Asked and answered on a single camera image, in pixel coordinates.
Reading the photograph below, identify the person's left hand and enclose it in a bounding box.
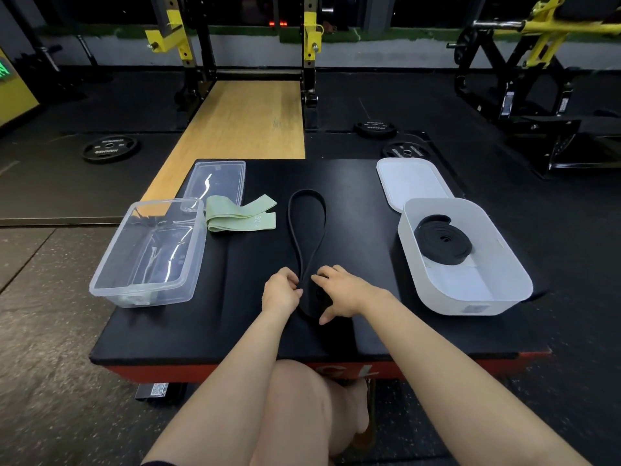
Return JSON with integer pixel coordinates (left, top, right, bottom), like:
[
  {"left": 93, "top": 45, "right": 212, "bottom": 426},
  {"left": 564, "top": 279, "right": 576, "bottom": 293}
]
[{"left": 261, "top": 266, "right": 305, "bottom": 321}]

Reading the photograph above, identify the yellow black exercise machine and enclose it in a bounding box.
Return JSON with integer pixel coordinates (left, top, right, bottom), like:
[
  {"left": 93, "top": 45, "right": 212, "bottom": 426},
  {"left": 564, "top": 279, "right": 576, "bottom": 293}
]
[{"left": 446, "top": 0, "right": 621, "bottom": 179}]

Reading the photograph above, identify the brown sandal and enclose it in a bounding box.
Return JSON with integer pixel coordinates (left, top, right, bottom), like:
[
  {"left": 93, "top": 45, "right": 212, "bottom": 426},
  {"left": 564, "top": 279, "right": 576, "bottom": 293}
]
[{"left": 351, "top": 378, "right": 378, "bottom": 452}]

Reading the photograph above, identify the wide black resistance band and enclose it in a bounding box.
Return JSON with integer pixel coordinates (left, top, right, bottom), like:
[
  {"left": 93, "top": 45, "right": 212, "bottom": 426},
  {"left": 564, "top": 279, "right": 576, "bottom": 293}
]
[{"left": 413, "top": 214, "right": 474, "bottom": 267}]

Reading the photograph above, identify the black plyo platform red side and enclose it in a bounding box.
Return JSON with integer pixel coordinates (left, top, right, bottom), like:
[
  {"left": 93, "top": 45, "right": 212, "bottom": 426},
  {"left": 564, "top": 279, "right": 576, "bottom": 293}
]
[{"left": 89, "top": 158, "right": 553, "bottom": 384}]

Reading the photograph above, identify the clear plastic container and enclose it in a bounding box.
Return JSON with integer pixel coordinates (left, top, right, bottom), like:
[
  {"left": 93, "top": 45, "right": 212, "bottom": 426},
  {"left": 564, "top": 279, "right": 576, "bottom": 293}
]
[{"left": 89, "top": 197, "right": 207, "bottom": 309}]

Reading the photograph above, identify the white plastic bin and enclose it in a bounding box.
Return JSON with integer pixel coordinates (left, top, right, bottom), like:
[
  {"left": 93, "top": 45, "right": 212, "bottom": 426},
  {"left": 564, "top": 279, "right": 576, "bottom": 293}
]
[{"left": 397, "top": 197, "right": 534, "bottom": 318}]

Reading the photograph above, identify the clear plastic lid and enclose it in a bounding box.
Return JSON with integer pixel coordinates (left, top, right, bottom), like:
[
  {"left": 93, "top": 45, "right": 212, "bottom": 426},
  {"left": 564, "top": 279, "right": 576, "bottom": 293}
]
[{"left": 179, "top": 160, "right": 247, "bottom": 213}]

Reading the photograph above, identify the person's left leg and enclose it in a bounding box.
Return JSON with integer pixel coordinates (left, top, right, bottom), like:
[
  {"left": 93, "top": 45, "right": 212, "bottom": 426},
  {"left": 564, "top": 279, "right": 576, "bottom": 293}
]
[{"left": 250, "top": 359, "right": 371, "bottom": 466}]

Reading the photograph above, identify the wooden lifting platform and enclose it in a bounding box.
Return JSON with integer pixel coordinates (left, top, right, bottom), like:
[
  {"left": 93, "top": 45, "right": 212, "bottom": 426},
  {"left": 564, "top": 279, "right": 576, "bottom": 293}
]
[{"left": 140, "top": 80, "right": 307, "bottom": 217}]

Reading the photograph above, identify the person's right hand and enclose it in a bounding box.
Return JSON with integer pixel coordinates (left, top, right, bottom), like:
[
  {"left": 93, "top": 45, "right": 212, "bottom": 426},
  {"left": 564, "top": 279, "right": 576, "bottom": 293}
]
[{"left": 310, "top": 264, "right": 394, "bottom": 327}]

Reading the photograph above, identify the person's left forearm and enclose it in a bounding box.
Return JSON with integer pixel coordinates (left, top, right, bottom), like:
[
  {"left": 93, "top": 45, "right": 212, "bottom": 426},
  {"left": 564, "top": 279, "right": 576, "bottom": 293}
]
[{"left": 143, "top": 313, "right": 296, "bottom": 466}]

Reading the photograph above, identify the black upright bar holder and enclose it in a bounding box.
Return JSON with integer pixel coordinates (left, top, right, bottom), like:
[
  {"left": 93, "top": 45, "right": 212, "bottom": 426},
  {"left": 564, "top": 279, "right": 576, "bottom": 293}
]
[{"left": 76, "top": 34, "right": 113, "bottom": 83}]

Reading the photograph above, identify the yellow black squat rack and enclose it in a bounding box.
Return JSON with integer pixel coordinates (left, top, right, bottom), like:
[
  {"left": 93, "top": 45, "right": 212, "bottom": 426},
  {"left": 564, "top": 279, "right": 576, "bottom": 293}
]
[{"left": 144, "top": 0, "right": 325, "bottom": 131}]

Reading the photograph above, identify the person's right forearm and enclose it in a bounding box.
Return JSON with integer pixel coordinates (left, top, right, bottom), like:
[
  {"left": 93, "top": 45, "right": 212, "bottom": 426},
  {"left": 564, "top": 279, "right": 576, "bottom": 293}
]
[{"left": 361, "top": 291, "right": 593, "bottom": 466}]

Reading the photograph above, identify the white plastic lid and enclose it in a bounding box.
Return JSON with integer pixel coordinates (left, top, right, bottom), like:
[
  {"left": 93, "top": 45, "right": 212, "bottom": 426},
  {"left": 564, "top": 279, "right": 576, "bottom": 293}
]
[{"left": 376, "top": 157, "right": 455, "bottom": 214}]

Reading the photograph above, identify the thin black resistance band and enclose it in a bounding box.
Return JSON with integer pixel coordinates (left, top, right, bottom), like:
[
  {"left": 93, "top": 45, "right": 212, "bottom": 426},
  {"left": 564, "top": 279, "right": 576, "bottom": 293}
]
[{"left": 287, "top": 188, "right": 336, "bottom": 322}]

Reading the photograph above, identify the black weight plate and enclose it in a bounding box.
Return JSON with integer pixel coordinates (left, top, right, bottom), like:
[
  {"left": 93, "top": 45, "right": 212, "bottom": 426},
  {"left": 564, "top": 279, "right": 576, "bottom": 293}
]
[
  {"left": 81, "top": 134, "right": 142, "bottom": 164},
  {"left": 353, "top": 120, "right": 398, "bottom": 140},
  {"left": 381, "top": 141, "right": 433, "bottom": 160}
]

